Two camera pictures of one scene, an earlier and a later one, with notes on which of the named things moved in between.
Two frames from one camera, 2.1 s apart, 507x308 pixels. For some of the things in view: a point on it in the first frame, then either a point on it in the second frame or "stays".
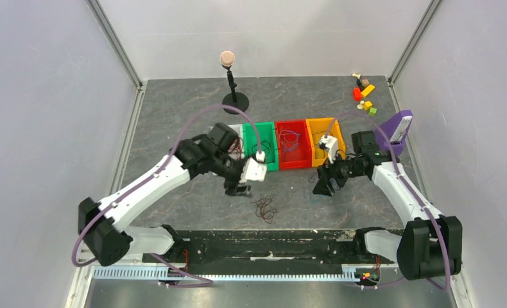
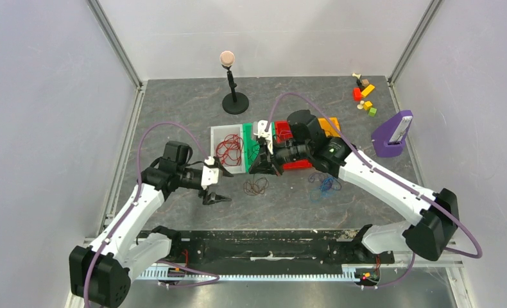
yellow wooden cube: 367,105 stays
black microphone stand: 236,99 stays
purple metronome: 396,129 stays
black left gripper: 232,188 → 213,197
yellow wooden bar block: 368,90 stays
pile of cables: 264,210 → 256,188
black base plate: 266,247 stays
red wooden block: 357,94 stays
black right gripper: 332,175 → 269,156
